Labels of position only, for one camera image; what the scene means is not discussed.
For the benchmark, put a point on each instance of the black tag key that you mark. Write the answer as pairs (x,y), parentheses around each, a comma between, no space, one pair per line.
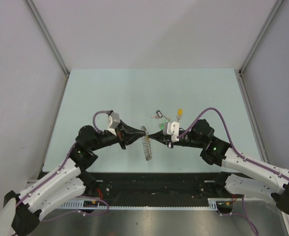
(157,115)

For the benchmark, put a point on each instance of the aluminium frame post left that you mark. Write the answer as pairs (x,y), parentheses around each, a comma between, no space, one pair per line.
(31,6)

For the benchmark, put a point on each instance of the aluminium frame post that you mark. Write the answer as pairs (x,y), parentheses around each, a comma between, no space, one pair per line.
(31,6)
(262,33)

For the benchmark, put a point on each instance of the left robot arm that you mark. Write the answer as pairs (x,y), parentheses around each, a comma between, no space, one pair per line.
(70,178)

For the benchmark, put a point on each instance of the metal disc with keyrings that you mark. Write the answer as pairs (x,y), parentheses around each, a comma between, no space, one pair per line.
(146,146)

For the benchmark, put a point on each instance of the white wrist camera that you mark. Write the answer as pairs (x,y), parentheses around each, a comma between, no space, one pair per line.
(172,129)
(113,122)

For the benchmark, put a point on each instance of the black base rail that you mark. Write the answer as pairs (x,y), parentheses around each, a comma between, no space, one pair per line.
(155,189)

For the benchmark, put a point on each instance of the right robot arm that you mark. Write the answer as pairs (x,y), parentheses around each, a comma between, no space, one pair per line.
(262,180)

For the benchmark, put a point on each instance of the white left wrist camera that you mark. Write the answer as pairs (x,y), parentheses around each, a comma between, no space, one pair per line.
(113,122)

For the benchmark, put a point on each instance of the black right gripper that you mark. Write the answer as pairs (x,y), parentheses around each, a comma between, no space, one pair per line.
(164,139)

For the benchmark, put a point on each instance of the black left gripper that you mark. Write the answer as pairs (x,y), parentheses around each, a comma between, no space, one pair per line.
(123,136)

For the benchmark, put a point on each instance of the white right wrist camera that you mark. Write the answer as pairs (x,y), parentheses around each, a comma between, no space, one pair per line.
(172,129)

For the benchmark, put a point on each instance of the aluminium frame post right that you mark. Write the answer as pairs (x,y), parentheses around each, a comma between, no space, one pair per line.
(262,33)

